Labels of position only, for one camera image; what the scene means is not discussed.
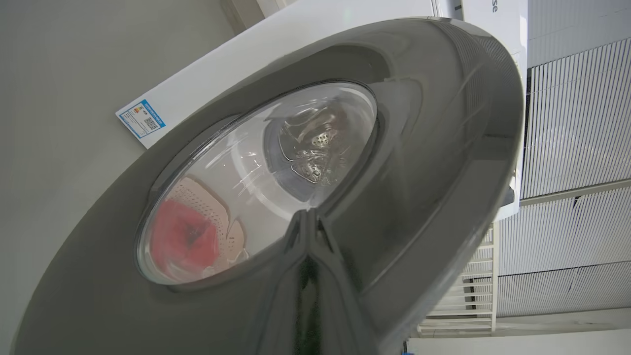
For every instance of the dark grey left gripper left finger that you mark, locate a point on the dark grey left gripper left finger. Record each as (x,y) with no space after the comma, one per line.
(281,305)

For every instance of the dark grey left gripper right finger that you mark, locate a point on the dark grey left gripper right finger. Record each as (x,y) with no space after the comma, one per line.
(340,305)

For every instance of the red clothing with white stripes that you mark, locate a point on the red clothing with white stripes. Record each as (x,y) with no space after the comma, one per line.
(182,241)

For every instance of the dark round washer door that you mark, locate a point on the dark round washer door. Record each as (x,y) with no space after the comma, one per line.
(443,148)

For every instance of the white front-load washing machine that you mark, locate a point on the white front-load washing machine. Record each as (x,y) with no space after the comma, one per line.
(246,59)

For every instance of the white metal railing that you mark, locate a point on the white metal railing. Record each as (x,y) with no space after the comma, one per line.
(494,276)

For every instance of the blue energy label sticker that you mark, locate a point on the blue energy label sticker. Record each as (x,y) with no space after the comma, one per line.
(142,119)

